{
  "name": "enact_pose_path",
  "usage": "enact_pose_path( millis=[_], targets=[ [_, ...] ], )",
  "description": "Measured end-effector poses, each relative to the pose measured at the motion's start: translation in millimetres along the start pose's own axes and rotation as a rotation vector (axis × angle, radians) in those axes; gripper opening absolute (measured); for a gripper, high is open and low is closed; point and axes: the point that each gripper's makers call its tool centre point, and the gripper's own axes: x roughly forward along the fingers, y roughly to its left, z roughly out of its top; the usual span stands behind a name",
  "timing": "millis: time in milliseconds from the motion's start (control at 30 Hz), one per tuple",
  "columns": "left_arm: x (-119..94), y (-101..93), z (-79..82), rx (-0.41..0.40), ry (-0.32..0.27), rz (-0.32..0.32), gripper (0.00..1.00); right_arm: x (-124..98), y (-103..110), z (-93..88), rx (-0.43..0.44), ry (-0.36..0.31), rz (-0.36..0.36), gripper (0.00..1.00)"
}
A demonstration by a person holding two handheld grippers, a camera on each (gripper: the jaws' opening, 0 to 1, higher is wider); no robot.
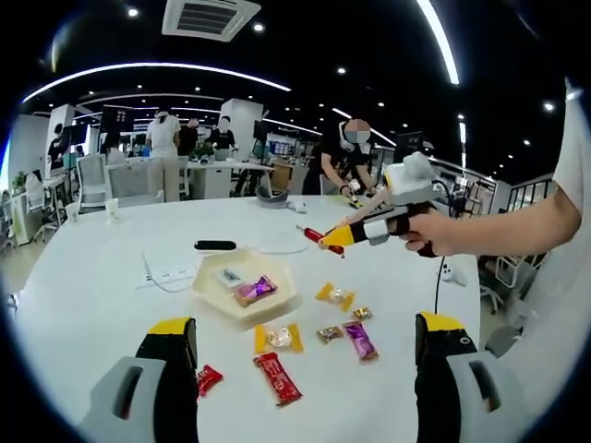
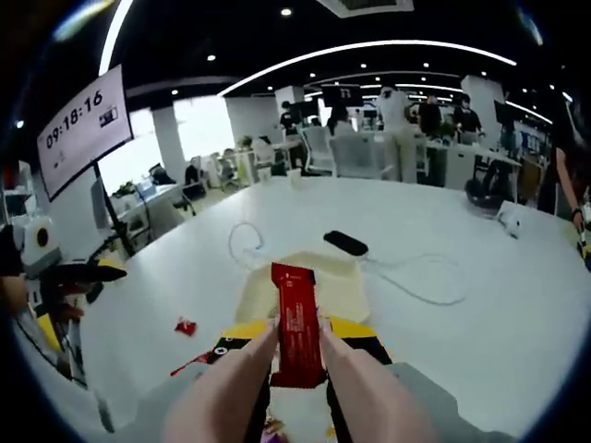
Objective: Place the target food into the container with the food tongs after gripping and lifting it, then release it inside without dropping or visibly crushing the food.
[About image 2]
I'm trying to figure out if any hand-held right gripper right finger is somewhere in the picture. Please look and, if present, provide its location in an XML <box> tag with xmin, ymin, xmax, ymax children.
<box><xmin>330</xmin><ymin>317</ymin><xmax>504</xmax><ymax>443</ymax></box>

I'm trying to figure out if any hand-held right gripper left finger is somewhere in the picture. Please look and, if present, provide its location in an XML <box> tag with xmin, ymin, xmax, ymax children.
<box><xmin>138</xmin><ymin>320</ymin><xmax>274</xmax><ymax>443</ymax></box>

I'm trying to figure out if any small red candy food packet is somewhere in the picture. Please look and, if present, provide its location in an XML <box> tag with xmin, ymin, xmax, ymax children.
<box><xmin>174</xmin><ymin>316</ymin><xmax>199</xmax><ymax>337</ymax></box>

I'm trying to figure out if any beige hexagonal container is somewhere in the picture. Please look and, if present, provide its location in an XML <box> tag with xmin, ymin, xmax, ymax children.
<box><xmin>234</xmin><ymin>250</ymin><xmax>373</xmax><ymax>327</ymax></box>

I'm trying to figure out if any dark red food packet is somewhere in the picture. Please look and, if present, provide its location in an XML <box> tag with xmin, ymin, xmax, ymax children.
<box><xmin>270</xmin><ymin>261</ymin><xmax>328</xmax><ymax>389</ymax></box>

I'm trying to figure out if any person's left hand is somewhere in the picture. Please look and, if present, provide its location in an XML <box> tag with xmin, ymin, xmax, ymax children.
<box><xmin>53</xmin><ymin>286</ymin><xmax>88</xmax><ymax>324</ymax></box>

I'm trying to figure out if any white storage shelf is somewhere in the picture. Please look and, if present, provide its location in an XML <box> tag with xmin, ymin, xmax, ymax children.
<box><xmin>0</xmin><ymin>161</ymin><xmax>41</xmax><ymax>218</ymax></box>

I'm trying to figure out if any black display stand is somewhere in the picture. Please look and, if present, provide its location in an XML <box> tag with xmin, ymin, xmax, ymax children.
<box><xmin>93</xmin><ymin>161</ymin><xmax>138</xmax><ymax>258</ymax></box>

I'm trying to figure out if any black power bank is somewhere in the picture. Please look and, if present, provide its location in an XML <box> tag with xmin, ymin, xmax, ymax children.
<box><xmin>322</xmin><ymin>230</ymin><xmax>369</xmax><ymax>256</ymax></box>

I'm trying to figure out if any large display screen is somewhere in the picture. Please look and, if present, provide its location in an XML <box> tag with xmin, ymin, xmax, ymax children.
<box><xmin>36</xmin><ymin>63</ymin><xmax>135</xmax><ymax>202</ymax></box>

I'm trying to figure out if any small white device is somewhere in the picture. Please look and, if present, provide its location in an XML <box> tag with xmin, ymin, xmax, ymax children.
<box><xmin>497</xmin><ymin>202</ymin><xmax>528</xmax><ymax>240</ymax></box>

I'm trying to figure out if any grey office chair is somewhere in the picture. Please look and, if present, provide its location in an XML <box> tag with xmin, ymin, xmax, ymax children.
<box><xmin>330</xmin><ymin>136</ymin><xmax>394</xmax><ymax>181</ymax></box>

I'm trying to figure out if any curved ceiling light strip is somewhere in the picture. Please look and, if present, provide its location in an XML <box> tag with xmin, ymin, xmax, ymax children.
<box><xmin>98</xmin><ymin>0</ymin><xmax>136</xmax><ymax>78</ymax></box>
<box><xmin>216</xmin><ymin>40</ymin><xmax>518</xmax><ymax>98</ymax></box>

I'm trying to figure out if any white mesh office chair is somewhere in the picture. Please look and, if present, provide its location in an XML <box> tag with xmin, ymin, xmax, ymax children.
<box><xmin>302</xmin><ymin>126</ymin><xmax>337</xmax><ymax>176</ymax></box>

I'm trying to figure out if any white office desk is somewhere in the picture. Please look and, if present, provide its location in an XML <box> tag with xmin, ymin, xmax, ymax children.
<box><xmin>424</xmin><ymin>138</ymin><xmax>523</xmax><ymax>195</ymax></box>

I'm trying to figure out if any black hanging display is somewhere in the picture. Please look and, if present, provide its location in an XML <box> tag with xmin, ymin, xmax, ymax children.
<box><xmin>321</xmin><ymin>84</ymin><xmax>362</xmax><ymax>110</ymax></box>

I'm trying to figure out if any ceiling air conditioner vent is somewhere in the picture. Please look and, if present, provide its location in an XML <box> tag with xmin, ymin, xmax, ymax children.
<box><xmin>316</xmin><ymin>0</ymin><xmax>415</xmax><ymax>18</ymax></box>

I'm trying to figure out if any white charging cable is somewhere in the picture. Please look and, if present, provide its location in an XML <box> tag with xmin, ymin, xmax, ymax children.
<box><xmin>364</xmin><ymin>251</ymin><xmax>467</xmax><ymax>306</ymax></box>

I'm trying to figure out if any dark grey strap device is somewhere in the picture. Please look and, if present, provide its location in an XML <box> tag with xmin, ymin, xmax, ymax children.
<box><xmin>464</xmin><ymin>159</ymin><xmax>508</xmax><ymax>211</ymax></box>

